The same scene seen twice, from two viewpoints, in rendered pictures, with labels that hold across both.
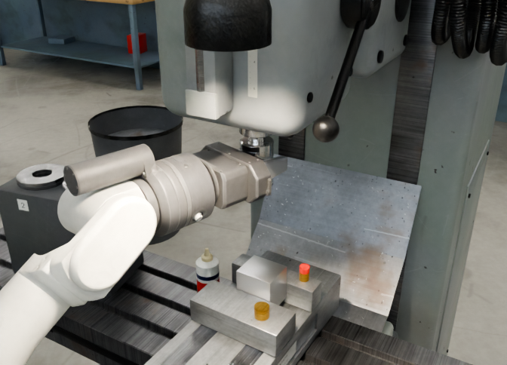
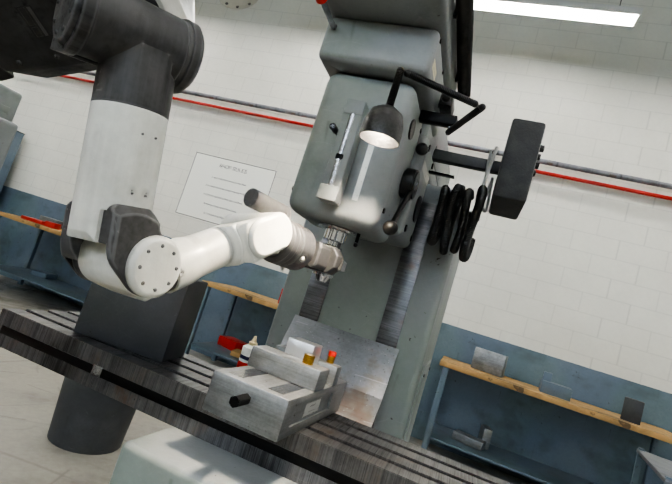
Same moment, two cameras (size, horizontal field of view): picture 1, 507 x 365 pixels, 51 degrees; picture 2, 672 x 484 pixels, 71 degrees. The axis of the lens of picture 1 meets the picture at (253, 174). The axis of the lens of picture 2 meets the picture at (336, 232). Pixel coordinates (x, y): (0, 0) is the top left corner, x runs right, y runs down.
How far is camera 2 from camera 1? 0.52 m
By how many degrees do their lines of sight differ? 34
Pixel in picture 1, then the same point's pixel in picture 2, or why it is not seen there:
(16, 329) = (207, 249)
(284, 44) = (380, 175)
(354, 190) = (351, 346)
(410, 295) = not seen: hidden behind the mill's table
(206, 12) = (382, 116)
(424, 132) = (406, 310)
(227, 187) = (320, 252)
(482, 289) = not seen: outside the picture
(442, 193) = (412, 356)
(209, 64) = (340, 171)
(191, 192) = (306, 240)
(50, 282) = (233, 235)
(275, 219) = not seen: hidden behind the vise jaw
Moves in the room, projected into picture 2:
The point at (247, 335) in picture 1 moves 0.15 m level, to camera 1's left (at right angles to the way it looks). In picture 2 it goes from (295, 373) to (218, 353)
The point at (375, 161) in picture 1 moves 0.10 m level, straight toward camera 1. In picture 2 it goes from (369, 328) to (372, 331)
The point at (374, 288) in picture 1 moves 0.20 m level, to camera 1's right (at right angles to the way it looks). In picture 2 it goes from (358, 416) to (429, 434)
